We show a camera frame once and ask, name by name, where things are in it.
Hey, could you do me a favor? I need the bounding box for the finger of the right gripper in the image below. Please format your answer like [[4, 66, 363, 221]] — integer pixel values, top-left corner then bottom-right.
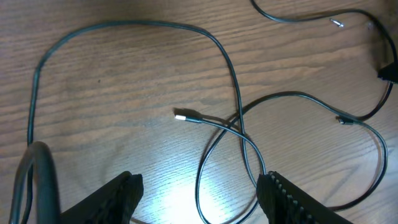
[[377, 62, 398, 83]]

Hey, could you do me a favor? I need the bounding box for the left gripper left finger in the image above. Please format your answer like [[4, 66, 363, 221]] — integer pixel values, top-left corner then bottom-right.
[[61, 171, 144, 224]]

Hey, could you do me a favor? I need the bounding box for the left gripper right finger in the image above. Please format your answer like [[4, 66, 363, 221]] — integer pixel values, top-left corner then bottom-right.
[[256, 171, 351, 224]]

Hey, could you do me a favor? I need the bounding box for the thick black USB cable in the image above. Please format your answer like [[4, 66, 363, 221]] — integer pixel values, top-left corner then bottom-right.
[[21, 20, 271, 224]]

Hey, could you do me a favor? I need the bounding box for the small metal screw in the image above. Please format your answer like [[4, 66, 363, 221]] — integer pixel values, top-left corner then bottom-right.
[[330, 18, 344, 27]]

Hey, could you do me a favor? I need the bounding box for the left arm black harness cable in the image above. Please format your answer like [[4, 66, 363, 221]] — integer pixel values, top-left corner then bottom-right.
[[8, 141, 62, 224]]

